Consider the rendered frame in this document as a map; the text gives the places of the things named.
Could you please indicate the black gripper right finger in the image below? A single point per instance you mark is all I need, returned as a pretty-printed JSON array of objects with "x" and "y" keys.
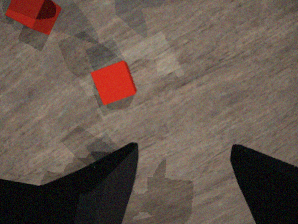
[{"x": 270, "y": 186}]

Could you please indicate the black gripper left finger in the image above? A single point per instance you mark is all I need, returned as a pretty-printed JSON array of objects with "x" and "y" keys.
[{"x": 97, "y": 194}]

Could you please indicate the red cube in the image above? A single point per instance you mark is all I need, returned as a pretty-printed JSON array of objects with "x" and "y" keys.
[
  {"x": 114, "y": 82},
  {"x": 37, "y": 14}
]

